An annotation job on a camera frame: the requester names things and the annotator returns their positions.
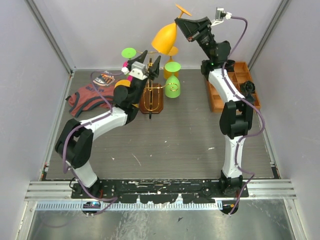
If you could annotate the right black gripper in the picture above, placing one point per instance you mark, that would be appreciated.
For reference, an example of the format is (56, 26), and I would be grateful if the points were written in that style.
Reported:
(193, 29)

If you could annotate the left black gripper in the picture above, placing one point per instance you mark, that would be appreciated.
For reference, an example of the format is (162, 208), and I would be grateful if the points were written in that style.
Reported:
(155, 70)

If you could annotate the pink plastic wine glass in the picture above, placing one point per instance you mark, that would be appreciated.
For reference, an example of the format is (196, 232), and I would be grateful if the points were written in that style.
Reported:
(129, 77)

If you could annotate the green wine glass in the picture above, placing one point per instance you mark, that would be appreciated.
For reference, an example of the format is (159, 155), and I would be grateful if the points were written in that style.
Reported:
(172, 86)
(128, 53)

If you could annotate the yellow plastic wine glass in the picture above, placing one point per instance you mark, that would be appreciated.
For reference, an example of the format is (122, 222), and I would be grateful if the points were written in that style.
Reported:
(121, 91)

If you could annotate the orange wine glass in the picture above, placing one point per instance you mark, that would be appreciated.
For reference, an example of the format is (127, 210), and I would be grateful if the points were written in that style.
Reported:
(165, 38)
(171, 67)

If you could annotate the orange wine glass front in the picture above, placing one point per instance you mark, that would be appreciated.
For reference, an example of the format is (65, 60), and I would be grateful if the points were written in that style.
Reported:
(165, 38)

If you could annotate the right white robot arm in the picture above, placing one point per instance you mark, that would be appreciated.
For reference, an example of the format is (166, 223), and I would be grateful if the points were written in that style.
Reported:
(237, 114)

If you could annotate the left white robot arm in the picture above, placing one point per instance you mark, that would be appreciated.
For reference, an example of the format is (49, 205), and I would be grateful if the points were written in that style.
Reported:
(75, 142)

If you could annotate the red printed cloth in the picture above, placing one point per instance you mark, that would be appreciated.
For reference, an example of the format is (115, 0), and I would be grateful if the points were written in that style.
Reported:
(88, 97)

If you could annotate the black crumpled item top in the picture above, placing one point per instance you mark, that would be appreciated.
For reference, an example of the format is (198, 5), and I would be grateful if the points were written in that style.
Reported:
(229, 66)

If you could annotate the black crumpled item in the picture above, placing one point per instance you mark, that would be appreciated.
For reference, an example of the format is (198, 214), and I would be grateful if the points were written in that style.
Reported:
(248, 87)
(250, 98)
(229, 66)

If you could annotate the orange compartment tray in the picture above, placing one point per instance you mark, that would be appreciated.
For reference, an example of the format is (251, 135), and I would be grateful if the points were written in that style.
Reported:
(238, 76)

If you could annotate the black crumpled item right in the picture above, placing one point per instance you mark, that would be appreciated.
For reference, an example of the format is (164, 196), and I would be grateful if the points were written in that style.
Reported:
(248, 87)

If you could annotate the black crumpled item bottom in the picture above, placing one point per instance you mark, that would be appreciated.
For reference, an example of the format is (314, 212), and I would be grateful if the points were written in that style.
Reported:
(250, 98)

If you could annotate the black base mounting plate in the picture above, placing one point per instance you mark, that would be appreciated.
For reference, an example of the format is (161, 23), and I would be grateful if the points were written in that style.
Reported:
(160, 191)

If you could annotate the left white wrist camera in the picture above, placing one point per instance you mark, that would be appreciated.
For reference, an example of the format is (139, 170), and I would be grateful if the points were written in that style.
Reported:
(138, 70)

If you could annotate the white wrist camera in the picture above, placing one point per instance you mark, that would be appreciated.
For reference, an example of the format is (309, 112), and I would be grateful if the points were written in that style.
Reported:
(220, 16)
(138, 70)

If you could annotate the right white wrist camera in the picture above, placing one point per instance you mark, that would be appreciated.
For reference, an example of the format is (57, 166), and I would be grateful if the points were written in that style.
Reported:
(220, 16)

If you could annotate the gold wire wine glass rack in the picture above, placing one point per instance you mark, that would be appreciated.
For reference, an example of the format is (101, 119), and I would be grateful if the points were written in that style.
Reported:
(152, 100)

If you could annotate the aluminium frame rail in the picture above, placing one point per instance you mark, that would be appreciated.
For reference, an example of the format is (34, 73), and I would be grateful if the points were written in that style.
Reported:
(71, 190)

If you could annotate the slotted grey cable duct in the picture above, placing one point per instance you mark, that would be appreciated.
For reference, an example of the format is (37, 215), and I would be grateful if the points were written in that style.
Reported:
(80, 205)

